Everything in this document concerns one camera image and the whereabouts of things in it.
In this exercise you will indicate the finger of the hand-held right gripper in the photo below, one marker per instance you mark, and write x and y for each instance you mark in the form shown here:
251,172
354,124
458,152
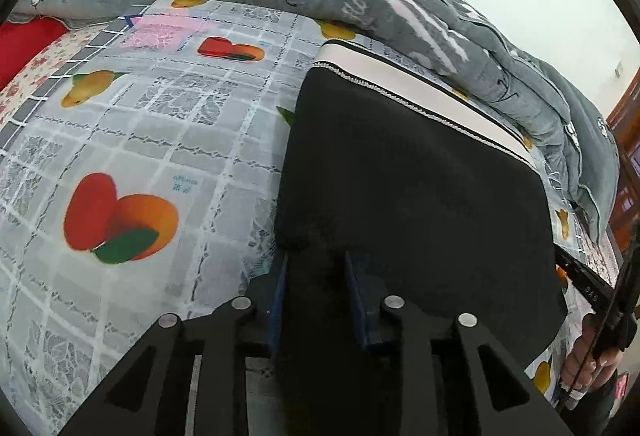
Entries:
582,277

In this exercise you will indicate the wall outlet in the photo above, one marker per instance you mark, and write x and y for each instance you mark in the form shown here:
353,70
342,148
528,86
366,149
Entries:
618,69

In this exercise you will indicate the wooden door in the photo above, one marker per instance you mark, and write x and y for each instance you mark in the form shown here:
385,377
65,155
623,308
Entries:
627,126

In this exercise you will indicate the floral print sheet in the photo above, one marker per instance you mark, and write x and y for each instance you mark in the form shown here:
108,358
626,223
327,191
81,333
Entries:
45,71

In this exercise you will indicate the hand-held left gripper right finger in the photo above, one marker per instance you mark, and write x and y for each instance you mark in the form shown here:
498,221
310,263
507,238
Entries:
356,303

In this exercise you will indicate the fruit print bed sheet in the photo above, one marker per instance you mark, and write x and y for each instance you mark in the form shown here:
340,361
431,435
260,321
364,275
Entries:
150,141

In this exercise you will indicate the red pillow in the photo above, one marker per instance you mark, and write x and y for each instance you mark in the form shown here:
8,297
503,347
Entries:
25,44

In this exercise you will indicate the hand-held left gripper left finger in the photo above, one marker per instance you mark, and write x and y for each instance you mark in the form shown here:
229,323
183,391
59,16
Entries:
280,301

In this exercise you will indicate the black pants with white stripe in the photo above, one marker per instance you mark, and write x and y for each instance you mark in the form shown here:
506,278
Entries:
410,196

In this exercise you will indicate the person's right hand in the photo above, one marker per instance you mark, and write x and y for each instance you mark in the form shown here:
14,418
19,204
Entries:
587,358

